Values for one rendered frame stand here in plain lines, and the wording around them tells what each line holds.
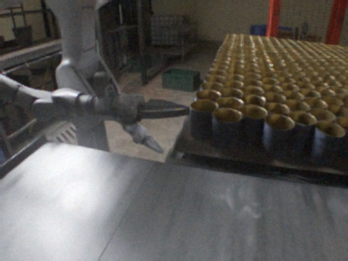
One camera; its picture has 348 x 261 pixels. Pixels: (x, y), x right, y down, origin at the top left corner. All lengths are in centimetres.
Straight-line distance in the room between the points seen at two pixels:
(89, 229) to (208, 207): 21
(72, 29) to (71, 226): 58
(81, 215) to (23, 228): 11
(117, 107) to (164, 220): 31
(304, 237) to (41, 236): 44
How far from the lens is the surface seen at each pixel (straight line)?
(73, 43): 79
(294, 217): 44
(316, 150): 56
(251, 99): 64
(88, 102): 63
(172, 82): 403
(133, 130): 112
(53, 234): 43
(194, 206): 42
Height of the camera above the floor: 139
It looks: 30 degrees down
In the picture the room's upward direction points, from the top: 1 degrees counter-clockwise
